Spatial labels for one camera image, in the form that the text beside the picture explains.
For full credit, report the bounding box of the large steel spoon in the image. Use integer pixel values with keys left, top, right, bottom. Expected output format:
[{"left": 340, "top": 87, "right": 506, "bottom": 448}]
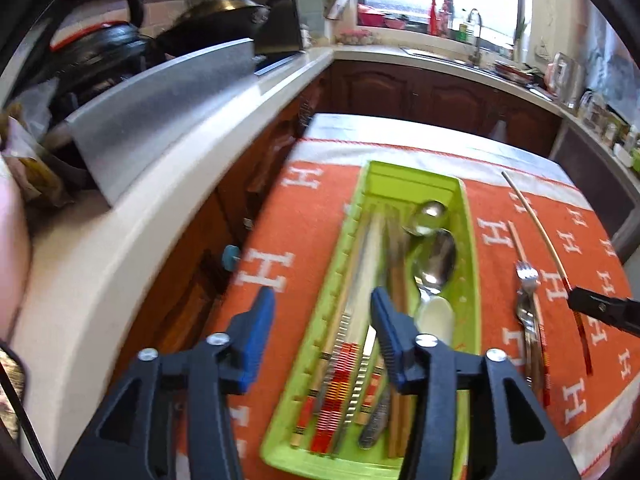
[{"left": 411, "top": 229, "right": 457, "bottom": 304}]

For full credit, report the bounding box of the black wok with lid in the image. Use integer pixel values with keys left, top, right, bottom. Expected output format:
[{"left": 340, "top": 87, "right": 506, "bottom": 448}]
[{"left": 155, "top": 0, "right": 291, "bottom": 58}]

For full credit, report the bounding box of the lime green utensil tray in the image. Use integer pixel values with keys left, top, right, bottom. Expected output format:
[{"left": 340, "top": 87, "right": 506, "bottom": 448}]
[{"left": 262, "top": 162, "right": 482, "bottom": 479}]

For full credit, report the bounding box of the steel stove splash guard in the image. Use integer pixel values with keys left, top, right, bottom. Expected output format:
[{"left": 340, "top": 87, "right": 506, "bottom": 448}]
[{"left": 62, "top": 39, "right": 255, "bottom": 206}]

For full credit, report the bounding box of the black kettle red rim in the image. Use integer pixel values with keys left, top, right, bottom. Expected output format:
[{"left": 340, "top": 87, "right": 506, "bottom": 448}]
[{"left": 38, "top": 0, "right": 156, "bottom": 114}]

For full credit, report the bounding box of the bamboo chopstick brown end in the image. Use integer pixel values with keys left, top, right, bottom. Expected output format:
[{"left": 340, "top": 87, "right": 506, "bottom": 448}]
[{"left": 290, "top": 214, "right": 369, "bottom": 448}]

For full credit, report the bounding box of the steel electric kettle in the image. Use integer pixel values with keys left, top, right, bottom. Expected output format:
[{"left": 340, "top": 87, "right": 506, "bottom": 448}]
[{"left": 546, "top": 52, "right": 586, "bottom": 113}]

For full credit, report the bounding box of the red bottle on windowsill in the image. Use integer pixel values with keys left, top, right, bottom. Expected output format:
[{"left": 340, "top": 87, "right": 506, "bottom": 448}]
[{"left": 428, "top": 0, "right": 439, "bottom": 36}]

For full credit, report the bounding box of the bamboo chopstick red-striped end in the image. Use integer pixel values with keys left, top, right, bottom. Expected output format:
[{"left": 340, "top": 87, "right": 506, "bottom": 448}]
[{"left": 309, "top": 217, "right": 370, "bottom": 454}]

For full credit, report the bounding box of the orange H-pattern cloth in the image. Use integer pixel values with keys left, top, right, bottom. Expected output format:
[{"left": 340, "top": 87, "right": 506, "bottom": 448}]
[{"left": 206, "top": 115, "right": 639, "bottom": 479}]

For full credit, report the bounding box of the kitchen faucet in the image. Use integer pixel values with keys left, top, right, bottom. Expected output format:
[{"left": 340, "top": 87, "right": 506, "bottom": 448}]
[{"left": 466, "top": 8, "right": 483, "bottom": 67}]

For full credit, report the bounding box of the white ceramic spoon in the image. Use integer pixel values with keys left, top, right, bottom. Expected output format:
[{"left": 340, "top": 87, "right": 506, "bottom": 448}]
[{"left": 414, "top": 296, "right": 456, "bottom": 346}]

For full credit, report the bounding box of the steel fork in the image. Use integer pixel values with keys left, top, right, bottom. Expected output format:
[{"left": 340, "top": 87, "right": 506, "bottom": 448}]
[{"left": 515, "top": 260, "right": 544, "bottom": 400}]

